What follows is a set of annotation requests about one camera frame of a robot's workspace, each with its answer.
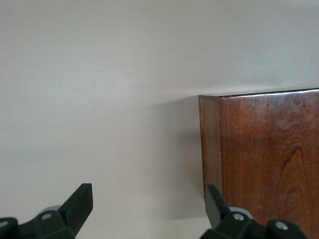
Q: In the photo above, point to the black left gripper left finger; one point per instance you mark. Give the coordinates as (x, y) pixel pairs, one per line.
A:
(74, 211)

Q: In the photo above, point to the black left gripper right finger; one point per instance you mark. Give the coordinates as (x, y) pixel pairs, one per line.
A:
(216, 211)

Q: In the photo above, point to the dark brown wooden cabinet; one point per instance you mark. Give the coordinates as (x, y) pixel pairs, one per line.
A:
(261, 149)

